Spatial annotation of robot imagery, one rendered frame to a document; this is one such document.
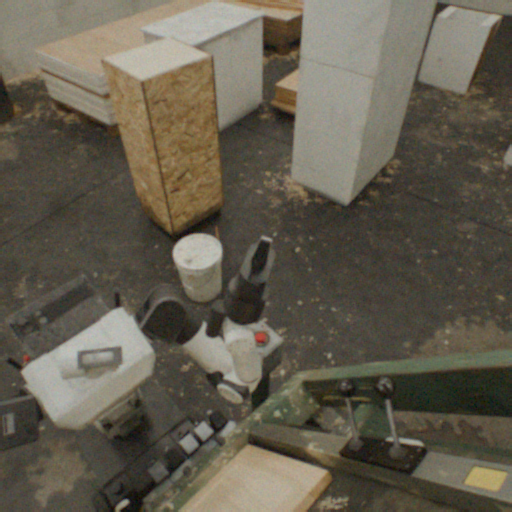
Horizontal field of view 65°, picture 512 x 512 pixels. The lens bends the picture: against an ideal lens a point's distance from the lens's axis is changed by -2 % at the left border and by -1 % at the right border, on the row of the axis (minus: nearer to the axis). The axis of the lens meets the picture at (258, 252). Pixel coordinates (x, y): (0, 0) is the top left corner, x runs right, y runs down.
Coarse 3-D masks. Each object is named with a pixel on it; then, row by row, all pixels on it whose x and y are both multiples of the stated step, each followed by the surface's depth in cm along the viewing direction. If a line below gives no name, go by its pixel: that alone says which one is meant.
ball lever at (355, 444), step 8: (344, 384) 77; (352, 384) 77; (344, 392) 76; (352, 392) 76; (352, 408) 77; (352, 416) 76; (352, 424) 76; (352, 432) 75; (352, 440) 76; (360, 440) 75; (352, 448) 75
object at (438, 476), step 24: (264, 432) 116; (288, 432) 105; (312, 432) 96; (312, 456) 90; (336, 456) 79; (432, 456) 61; (384, 480) 68; (408, 480) 61; (432, 480) 56; (456, 480) 53; (504, 480) 48; (456, 504) 54; (480, 504) 50; (504, 504) 46
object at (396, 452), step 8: (384, 376) 67; (376, 384) 67; (384, 384) 66; (392, 384) 66; (376, 392) 67; (384, 392) 66; (392, 392) 66; (392, 416) 66; (392, 424) 65; (392, 432) 65; (392, 448) 65; (400, 448) 64; (392, 456) 64; (400, 456) 63
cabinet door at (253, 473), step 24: (240, 456) 118; (264, 456) 107; (216, 480) 113; (240, 480) 104; (264, 480) 95; (288, 480) 87; (312, 480) 81; (192, 504) 109; (216, 504) 100; (240, 504) 92; (264, 504) 85; (288, 504) 78
